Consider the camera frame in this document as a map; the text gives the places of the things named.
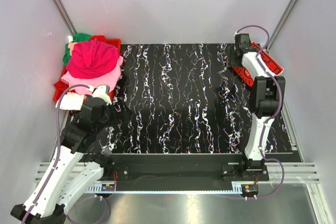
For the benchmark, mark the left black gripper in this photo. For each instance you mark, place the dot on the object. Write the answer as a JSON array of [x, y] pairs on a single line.
[[125, 114]]

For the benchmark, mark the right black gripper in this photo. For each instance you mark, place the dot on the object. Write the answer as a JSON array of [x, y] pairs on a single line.
[[229, 54]]

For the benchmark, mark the white coca-cola t-shirt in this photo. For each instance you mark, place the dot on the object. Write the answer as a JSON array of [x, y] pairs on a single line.
[[253, 65]]

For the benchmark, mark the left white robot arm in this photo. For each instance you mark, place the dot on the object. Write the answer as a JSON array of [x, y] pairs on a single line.
[[53, 197]]

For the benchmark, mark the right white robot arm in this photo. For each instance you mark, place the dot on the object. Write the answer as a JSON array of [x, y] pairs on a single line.
[[266, 98]]

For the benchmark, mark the light pink t-shirt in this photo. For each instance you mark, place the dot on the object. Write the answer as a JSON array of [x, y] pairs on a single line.
[[108, 74]]

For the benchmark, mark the white t-shirt in bin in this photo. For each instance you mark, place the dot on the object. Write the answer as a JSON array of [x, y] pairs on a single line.
[[72, 101]]

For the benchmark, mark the magenta t-shirt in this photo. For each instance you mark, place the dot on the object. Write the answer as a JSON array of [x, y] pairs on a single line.
[[90, 55]]

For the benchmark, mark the red t-shirt in bin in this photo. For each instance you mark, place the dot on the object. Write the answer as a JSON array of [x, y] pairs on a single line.
[[60, 88]]

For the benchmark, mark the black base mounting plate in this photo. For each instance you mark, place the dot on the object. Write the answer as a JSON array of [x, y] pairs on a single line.
[[138, 168]]

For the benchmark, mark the green t-shirt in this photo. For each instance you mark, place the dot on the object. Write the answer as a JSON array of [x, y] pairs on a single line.
[[79, 37]]

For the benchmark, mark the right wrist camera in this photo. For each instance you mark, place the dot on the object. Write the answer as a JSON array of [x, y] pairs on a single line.
[[242, 40]]

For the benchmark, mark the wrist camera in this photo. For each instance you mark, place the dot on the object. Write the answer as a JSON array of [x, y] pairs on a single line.
[[242, 40], [102, 91]]

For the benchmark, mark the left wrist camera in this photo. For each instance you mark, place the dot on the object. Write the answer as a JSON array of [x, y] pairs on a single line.
[[102, 91]]

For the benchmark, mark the white slotted cable duct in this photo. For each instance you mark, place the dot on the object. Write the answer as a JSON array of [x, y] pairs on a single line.
[[168, 187]]

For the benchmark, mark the right aluminium frame post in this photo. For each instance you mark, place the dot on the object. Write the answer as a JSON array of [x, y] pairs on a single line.
[[286, 14]]

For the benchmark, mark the aluminium frame post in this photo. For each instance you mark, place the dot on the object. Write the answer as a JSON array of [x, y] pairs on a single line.
[[286, 14], [64, 16]]

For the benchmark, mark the left aluminium frame post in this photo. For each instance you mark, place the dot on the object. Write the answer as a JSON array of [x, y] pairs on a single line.
[[64, 16]]

